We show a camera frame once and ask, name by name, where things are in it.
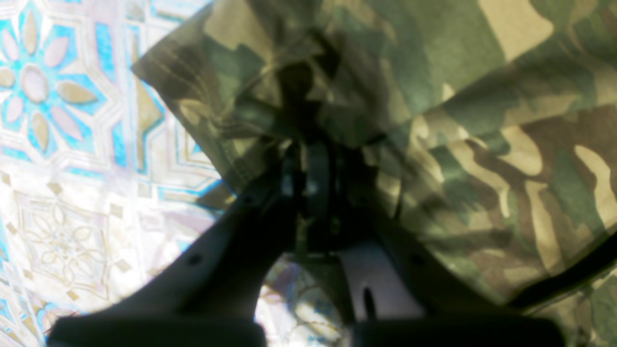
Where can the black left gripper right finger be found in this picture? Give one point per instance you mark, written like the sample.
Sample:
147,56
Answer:
400,294

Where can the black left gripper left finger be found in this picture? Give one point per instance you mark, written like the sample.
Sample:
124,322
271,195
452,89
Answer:
207,297

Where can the camouflage T-shirt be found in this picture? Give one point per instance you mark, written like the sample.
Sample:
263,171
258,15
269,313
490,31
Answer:
491,123

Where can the patterned tile tablecloth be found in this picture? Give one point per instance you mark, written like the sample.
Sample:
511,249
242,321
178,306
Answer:
118,146

